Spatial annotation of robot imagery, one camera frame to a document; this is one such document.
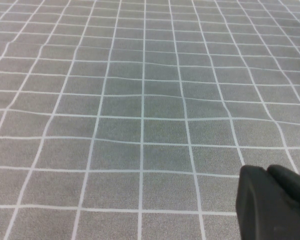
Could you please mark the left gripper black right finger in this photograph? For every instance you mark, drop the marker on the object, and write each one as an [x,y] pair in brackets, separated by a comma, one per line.
[292,185]

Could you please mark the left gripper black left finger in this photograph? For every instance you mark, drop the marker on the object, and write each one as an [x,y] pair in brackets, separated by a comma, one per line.
[260,212]

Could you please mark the grey checked tablecloth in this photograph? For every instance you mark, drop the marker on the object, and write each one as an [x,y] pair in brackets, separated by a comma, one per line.
[115,112]

